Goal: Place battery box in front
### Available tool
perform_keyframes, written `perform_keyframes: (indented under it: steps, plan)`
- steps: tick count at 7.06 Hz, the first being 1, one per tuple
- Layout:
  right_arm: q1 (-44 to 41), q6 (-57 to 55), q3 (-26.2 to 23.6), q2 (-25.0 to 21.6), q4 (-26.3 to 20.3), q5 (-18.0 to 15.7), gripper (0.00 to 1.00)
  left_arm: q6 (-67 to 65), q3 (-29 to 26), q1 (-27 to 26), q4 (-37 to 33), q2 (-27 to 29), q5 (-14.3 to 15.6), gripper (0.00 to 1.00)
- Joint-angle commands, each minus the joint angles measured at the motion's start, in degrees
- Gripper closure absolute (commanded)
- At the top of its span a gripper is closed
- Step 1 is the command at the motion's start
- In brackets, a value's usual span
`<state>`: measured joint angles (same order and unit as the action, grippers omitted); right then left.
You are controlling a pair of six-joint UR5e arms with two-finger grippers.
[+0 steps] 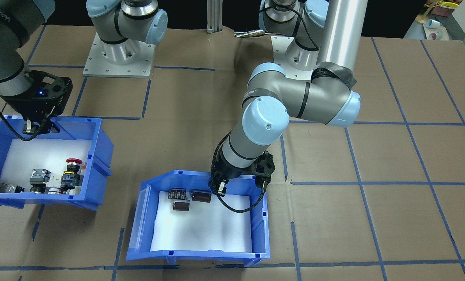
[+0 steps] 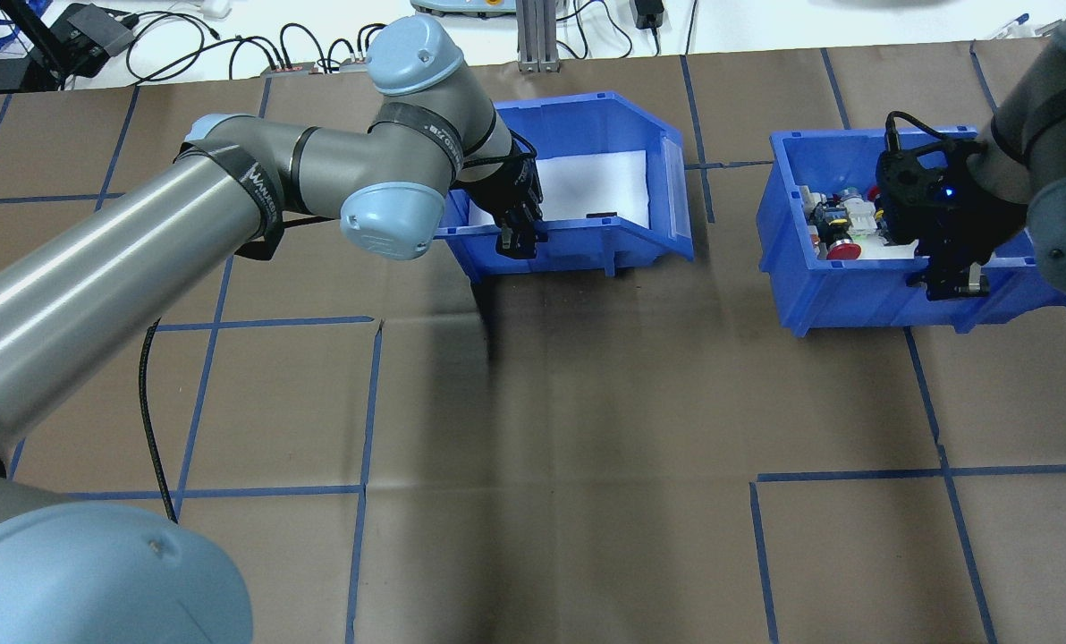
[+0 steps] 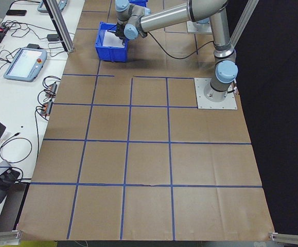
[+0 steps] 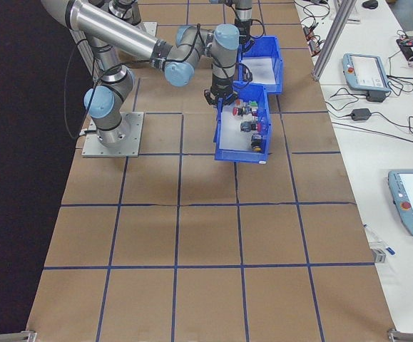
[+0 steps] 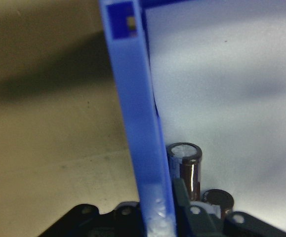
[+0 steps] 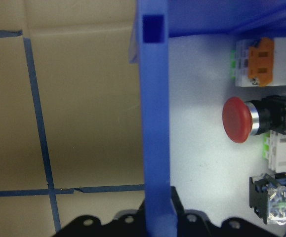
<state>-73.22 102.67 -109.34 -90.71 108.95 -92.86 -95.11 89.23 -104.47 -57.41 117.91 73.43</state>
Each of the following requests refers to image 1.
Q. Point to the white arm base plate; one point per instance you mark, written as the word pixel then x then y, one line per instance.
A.
pixel 139 66
pixel 279 58

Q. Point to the wooden stand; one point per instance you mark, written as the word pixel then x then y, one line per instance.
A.
pixel 424 17

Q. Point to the silver metal cylinder tool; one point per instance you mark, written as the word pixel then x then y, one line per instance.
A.
pixel 248 34

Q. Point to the pink white cup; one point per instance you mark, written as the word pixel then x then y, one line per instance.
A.
pixel 437 36

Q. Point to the blue white roll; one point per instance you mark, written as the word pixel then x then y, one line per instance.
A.
pixel 434 24

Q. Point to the black red-ringed push button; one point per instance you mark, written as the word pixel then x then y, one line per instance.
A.
pixel 39 177

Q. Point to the blue battery storage bin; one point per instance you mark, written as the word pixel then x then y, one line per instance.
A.
pixel 201 258

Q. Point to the short aluminium frame post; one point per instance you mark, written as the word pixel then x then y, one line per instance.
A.
pixel 215 15

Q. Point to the blue switch storage bin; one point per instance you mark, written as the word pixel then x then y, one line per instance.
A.
pixel 100 156

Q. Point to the brown background box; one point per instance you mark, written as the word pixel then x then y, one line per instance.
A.
pixel 447 11

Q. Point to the red mushroom stop button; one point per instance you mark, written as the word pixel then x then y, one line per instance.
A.
pixel 72 168

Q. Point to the yellow background object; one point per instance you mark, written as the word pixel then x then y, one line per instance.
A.
pixel 447 4

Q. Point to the white foam sheet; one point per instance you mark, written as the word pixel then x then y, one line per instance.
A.
pixel 29 154
pixel 201 230

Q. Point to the black contact block switch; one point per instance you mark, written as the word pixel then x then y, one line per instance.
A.
pixel 12 189

